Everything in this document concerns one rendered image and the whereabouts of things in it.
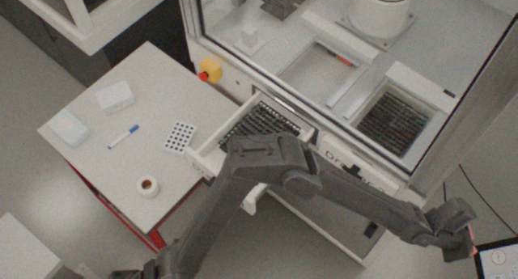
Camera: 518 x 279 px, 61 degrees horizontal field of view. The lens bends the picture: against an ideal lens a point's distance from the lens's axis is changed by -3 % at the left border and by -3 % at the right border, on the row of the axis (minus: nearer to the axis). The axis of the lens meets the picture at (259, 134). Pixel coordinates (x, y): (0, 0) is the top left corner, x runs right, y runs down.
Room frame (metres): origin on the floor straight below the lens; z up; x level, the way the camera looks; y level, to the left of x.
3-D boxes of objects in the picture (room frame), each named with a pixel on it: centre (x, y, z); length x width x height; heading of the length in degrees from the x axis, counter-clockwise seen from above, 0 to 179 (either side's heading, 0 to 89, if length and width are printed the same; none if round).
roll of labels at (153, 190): (0.62, 0.39, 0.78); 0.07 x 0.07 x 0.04
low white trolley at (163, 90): (0.88, 0.43, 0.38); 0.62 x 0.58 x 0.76; 49
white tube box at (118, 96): (0.99, 0.55, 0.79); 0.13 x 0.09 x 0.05; 120
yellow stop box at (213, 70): (1.04, 0.18, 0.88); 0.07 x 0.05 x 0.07; 49
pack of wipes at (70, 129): (0.86, 0.71, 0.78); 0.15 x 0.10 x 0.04; 50
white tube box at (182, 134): (0.80, 0.29, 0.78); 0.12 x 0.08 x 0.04; 161
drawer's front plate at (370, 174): (0.63, -0.32, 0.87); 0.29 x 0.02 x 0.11; 49
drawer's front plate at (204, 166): (0.60, 0.13, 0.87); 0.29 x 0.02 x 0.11; 49
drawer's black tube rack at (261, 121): (0.75, 0.00, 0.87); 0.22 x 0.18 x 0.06; 139
